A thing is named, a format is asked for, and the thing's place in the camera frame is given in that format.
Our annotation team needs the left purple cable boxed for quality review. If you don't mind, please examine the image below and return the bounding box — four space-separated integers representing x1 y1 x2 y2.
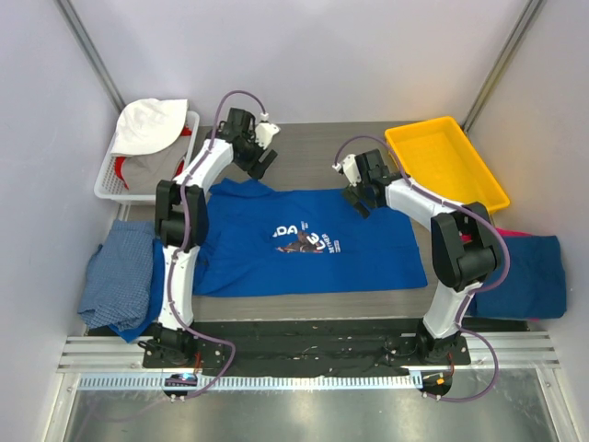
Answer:
166 89 272 400

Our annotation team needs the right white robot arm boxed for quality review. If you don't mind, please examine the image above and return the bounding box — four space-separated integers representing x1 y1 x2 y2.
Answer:
333 149 504 364

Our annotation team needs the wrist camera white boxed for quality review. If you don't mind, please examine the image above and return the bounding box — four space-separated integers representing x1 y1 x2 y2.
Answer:
255 111 281 149
332 154 362 187

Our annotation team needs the white cloth in basket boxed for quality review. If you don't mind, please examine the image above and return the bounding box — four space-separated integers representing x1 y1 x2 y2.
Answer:
110 99 189 157

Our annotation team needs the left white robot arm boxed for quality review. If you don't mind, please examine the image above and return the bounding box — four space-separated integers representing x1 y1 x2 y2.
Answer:
144 108 280 367

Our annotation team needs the white plastic basket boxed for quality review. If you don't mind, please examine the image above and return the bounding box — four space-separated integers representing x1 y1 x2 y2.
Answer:
94 110 200 205

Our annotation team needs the yellow plastic tray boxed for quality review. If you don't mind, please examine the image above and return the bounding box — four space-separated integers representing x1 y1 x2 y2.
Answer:
385 116 511 214

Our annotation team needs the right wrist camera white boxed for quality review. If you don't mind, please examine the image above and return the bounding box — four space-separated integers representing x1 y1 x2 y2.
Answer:
332 154 362 187

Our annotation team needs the right corner metal post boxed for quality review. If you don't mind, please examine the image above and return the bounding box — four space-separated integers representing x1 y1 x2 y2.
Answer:
461 0 547 134

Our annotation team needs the grey cloth in basket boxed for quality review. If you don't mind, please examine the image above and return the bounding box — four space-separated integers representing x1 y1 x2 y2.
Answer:
121 136 191 195

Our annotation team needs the folded navy t shirt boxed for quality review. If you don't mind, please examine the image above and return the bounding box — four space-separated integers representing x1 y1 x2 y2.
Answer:
468 234 567 320

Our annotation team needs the blue printed t shirt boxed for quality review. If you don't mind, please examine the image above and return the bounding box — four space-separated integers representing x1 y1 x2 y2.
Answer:
193 179 427 297

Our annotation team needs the corner metal post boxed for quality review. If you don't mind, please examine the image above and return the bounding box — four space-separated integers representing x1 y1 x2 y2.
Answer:
461 0 547 134
54 0 126 111

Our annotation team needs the red cloth in basket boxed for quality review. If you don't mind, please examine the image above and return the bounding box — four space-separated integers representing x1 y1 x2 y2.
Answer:
115 125 191 190

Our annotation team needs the pink t shirt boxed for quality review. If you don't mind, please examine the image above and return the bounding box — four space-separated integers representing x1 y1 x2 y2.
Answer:
461 227 530 242

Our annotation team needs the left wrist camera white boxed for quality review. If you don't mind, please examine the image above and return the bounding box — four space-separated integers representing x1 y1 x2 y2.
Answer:
255 111 281 149

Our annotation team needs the purple cable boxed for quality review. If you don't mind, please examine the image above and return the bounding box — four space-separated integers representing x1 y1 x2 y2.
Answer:
330 134 512 403
166 89 272 400

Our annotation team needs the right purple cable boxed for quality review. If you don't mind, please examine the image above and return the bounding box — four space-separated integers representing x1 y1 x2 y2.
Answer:
330 134 512 403

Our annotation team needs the blue cloth under checkered shirt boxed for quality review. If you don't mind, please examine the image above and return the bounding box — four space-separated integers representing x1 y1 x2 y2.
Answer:
109 239 165 343

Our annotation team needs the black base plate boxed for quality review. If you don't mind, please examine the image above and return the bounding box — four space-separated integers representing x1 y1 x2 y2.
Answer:
87 317 530 400

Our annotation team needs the blue checkered shirt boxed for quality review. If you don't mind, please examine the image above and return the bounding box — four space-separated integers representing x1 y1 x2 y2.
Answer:
77 220 155 332

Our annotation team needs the aluminium rail frame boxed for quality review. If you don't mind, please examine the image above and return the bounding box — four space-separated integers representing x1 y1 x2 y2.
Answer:
45 320 583 441

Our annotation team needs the left corner metal post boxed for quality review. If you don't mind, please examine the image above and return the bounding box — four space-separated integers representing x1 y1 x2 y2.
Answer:
54 0 126 111

